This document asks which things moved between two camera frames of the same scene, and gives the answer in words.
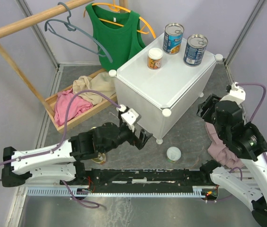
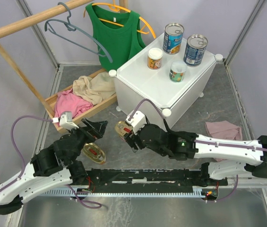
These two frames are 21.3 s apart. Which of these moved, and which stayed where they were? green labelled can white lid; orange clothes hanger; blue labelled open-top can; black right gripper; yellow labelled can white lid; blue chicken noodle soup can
Moved: black right gripper; green labelled can white lid
Stayed: orange clothes hanger; blue chicken noodle soup can; yellow labelled can white lid; blue labelled open-top can
